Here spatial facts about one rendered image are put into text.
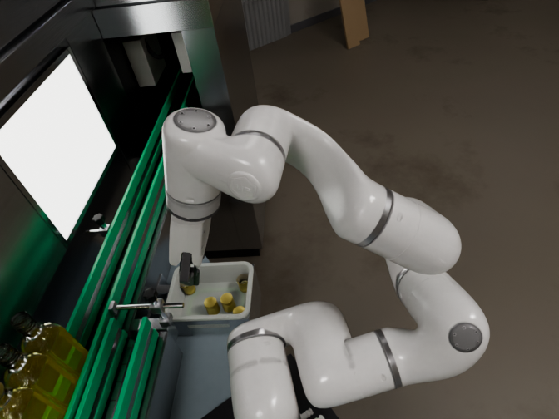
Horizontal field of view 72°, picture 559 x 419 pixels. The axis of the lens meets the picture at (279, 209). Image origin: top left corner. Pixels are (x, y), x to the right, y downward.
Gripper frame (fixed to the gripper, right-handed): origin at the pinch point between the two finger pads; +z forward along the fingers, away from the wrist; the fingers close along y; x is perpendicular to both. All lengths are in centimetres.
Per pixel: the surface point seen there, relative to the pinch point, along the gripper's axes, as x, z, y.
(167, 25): -25, -1, -90
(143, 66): -37, 22, -101
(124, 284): -18.7, 30.8, -12.7
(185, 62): -21, 16, -99
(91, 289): -26.0, 31.9, -10.9
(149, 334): -9.3, 29.5, -0.3
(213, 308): 3.2, 38.3, -13.4
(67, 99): -43, 8, -52
